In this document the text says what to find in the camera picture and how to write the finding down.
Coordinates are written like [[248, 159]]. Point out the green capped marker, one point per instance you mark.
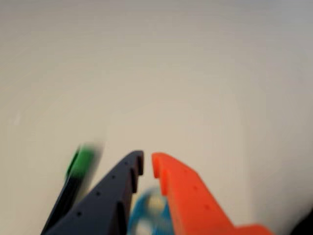
[[80, 161]]

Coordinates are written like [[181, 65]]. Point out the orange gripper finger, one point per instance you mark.
[[195, 200]]

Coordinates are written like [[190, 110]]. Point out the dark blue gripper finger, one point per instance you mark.
[[97, 208]]

